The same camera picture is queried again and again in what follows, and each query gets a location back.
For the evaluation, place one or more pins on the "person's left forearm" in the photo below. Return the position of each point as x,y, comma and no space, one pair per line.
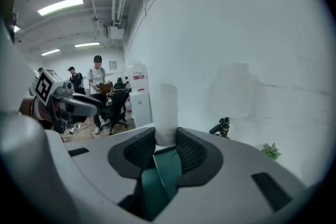
26,107

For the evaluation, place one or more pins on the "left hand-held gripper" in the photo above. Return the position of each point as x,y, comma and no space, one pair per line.
46,86

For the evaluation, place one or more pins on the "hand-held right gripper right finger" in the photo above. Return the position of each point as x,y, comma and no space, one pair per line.
236,178

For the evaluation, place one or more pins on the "brown bag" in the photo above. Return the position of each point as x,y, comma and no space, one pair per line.
105,88

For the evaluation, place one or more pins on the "black office chair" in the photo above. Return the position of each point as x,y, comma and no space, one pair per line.
118,107

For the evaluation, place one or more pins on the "white cabinet appliance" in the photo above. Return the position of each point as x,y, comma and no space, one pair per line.
140,108

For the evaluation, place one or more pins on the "white shade table lamp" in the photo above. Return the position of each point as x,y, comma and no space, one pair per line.
232,91

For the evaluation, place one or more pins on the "white box red label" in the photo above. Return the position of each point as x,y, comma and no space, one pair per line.
137,77

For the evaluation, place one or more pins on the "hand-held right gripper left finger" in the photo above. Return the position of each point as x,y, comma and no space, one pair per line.
99,173

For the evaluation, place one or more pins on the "framed wall notice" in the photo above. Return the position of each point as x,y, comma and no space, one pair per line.
113,65

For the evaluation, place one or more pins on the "small green plant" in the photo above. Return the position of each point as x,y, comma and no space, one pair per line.
271,150

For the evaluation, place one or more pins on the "small white cylinder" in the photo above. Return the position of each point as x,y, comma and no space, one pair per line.
166,112

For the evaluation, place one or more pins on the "long ceiling light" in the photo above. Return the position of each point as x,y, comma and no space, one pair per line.
50,52
87,44
61,5

